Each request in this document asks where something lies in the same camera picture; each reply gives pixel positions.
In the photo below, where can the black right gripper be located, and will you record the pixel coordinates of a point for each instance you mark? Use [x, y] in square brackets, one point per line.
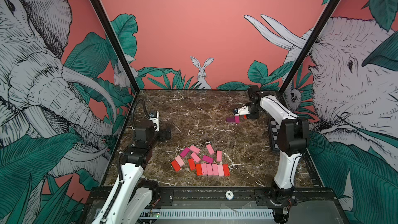
[256, 116]

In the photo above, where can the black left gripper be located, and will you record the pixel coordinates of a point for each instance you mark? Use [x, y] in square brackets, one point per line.
[164, 136]

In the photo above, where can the purple block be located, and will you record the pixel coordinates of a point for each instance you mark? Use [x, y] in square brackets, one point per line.
[230, 119]

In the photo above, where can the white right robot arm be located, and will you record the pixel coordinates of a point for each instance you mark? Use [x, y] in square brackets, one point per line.
[292, 140]

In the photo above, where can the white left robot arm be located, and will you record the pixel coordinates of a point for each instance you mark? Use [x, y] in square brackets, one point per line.
[130, 196]

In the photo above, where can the pink block top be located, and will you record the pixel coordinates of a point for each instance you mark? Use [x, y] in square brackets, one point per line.
[194, 149]

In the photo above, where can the checkerboard calibration plate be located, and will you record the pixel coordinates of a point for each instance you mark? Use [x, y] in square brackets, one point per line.
[273, 128]

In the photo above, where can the red row block left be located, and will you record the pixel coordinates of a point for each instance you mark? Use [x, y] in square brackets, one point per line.
[198, 168]

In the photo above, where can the red row block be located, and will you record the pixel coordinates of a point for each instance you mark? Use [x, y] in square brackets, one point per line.
[226, 170]
[198, 168]

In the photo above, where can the pink row block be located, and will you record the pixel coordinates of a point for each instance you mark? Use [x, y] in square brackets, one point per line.
[209, 169]
[215, 169]
[204, 168]
[220, 170]

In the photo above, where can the red row block right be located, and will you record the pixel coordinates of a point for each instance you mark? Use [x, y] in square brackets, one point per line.
[226, 170]

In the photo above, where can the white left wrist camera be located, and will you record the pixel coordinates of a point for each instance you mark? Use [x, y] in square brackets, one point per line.
[154, 117]

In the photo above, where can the black front frame rail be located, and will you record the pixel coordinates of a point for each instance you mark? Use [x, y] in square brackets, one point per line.
[262, 196]

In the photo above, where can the white slotted cable duct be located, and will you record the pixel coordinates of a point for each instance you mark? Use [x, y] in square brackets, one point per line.
[169, 214]

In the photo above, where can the black right corner frame post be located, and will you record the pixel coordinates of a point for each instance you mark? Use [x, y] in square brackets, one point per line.
[325, 16]

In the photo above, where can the black corner frame post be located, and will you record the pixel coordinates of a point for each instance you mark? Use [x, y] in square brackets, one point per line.
[325, 16]
[110, 33]

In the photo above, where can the black left corner frame post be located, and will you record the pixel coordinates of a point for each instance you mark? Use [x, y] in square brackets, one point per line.
[110, 33]

